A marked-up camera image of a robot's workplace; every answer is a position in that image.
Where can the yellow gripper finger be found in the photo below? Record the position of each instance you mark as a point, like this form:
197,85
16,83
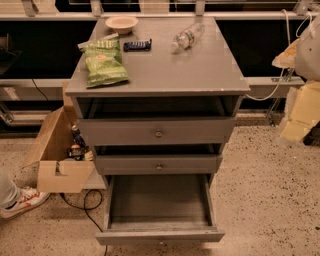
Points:
286,59
302,113

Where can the green jalapeno chip bag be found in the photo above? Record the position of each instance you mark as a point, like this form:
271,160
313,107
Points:
103,60

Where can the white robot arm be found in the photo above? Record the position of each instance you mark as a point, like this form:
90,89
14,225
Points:
307,59

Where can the grey drawer cabinet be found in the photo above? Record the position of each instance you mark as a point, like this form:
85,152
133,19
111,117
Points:
203,81

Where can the grey open bottom drawer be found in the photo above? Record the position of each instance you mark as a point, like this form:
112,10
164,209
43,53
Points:
159,209

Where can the grey middle drawer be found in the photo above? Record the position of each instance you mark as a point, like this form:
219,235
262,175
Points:
157,164

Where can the grey top drawer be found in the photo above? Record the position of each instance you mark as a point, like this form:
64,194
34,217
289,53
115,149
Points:
98,132

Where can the clear plastic water bottle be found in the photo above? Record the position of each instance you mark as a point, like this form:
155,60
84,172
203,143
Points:
186,38

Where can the beige shallow bowl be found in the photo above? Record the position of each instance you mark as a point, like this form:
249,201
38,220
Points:
121,24

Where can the dark bottle in box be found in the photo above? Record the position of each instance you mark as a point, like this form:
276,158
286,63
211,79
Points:
78,139

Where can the small items in box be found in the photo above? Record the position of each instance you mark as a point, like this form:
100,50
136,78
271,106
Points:
79,153

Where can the open cardboard box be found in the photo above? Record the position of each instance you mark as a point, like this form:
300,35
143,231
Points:
57,173

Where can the white and red sneaker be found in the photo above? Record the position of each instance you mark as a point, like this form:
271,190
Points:
28,198

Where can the grey trouser leg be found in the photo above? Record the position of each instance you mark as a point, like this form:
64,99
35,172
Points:
9,191

